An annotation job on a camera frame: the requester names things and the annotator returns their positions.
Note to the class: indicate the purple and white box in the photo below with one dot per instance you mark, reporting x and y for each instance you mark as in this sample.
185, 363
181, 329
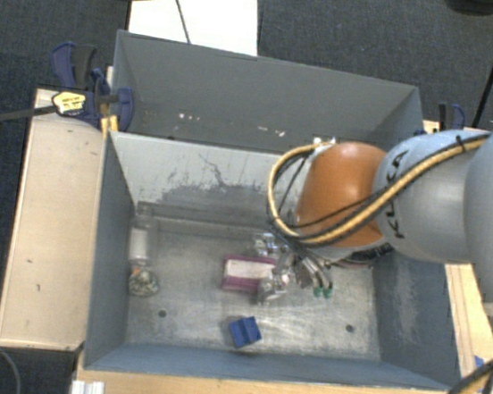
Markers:
243, 274

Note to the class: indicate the green patterned round thing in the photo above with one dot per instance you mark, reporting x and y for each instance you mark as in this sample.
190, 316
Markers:
143, 282

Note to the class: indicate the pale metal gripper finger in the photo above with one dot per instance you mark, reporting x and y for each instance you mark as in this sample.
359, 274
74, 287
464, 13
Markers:
267, 245
272, 289

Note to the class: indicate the grey metal bin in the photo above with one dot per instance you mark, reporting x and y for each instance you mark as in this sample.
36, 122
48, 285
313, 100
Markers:
241, 101

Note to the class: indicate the black cylinder on white bracket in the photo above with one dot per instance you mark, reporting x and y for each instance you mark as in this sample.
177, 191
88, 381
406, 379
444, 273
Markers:
366, 258

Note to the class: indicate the blue block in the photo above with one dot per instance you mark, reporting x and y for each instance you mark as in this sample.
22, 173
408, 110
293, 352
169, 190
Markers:
245, 331

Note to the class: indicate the pale wood flat board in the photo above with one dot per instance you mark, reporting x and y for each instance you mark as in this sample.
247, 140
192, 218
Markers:
53, 229

